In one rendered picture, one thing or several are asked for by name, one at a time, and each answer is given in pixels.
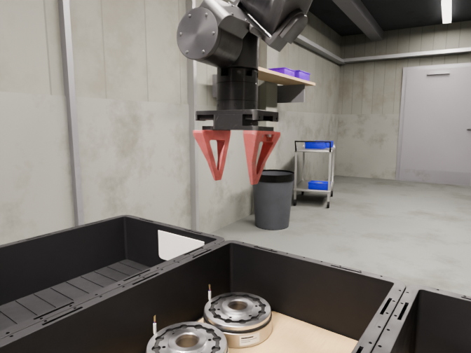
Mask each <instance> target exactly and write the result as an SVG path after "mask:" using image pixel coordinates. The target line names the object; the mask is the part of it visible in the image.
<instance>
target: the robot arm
mask: <svg viewBox="0 0 471 353"><path fill-rule="evenodd" d="M312 1H313V0H235V1H234V2H233V4H231V3H230V2H228V3H226V2H225V1H222V0H203V2H202V4H201V5H200V6H199V7H197V8H193V9H191V10H190V11H188V12H187V13H186V14H185V15H184V16H183V18H182V19H181V21H180V23H179V26H178V28H177V45H178V47H179V49H180V51H181V53H182V54H183V55H184V56H185V57H187V58H189V59H191V60H195V61H197V62H201V63H204V64H208V65H210V66H213V67H216V68H217V110H216V111H196V120H200V121H205V120H213V126H202V130H193V136H194V137H195V139H196V141H197V143H198V145H199V147H200V149H201V151H202V152H203V155H204V156H205V158H206V160H207V163H208V165H209V168H210V171H211V173H212V176H213V178H214V180H215V181H218V180H221V178H222V175H223V172H224V166H225V162H226V155H227V151H228V145H229V141H230V137H231V130H243V139H244V144H245V153H246V158H247V168H248V173H249V178H250V184H251V185H255V184H258V182H259V179H260V176H261V173H262V171H263V169H264V165H265V164H266V161H267V160H268V157H269V155H270V154H271V152H272V150H273V149H274V147H275V145H276V143H277V142H278V140H279V138H280V132H275V131H274V127H266V126H259V121H270V122H278V118H279V112H274V111H264V110H258V109H257V100H258V72H259V38H260V39H262V40H263V41H264V42H265V43H266V44H267V45H268V46H269V47H271V48H273V49H274V50H276V51H278V52H280V51H281V50H282V49H283V48H284V47H285V46H286V44H287V43H290V44H292V43H293V42H294V40H295V39H296V38H297V37H298V35H300V33H301V32H302V31H303V30H304V28H305V27H306V25H307V22H308V18H307V16H306V14H307V12H308V10H309V8H310V5H311V4H312ZM210 140H216V141H217V155H218V161H217V166H216V162H215V160H214V155H213V152H212V148H211V145H210ZM261 141H262V142H263V145H262V147H261V153H260V155H259V160H258V163H257V167H256V162H257V153H258V149H259V143H260V142H261Z"/></svg>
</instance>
